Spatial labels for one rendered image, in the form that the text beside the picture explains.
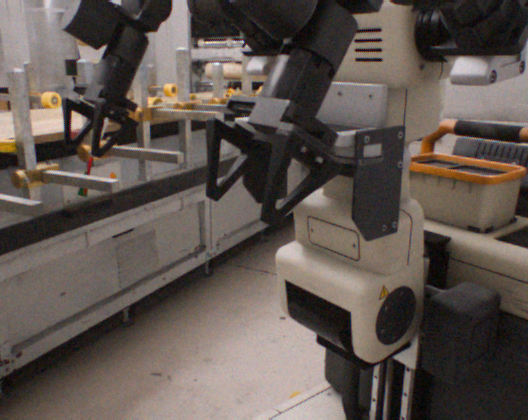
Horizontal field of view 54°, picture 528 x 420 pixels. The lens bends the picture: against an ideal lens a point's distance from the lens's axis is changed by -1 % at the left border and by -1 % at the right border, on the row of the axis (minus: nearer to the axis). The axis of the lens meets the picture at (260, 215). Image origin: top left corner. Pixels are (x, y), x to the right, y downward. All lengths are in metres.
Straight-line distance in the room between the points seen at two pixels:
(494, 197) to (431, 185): 0.13
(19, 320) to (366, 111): 1.55
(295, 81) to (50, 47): 5.24
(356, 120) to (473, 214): 0.39
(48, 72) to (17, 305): 3.92
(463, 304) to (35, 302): 1.54
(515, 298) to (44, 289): 1.59
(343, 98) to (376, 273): 0.28
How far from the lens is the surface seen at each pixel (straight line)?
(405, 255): 0.87
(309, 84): 0.47
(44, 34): 5.68
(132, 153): 1.70
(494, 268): 1.03
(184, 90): 2.12
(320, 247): 0.93
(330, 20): 0.49
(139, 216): 2.01
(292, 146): 0.42
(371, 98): 0.77
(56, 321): 2.14
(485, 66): 0.71
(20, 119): 1.59
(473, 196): 1.07
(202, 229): 2.74
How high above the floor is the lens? 1.14
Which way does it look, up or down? 17 degrees down
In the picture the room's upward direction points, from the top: straight up
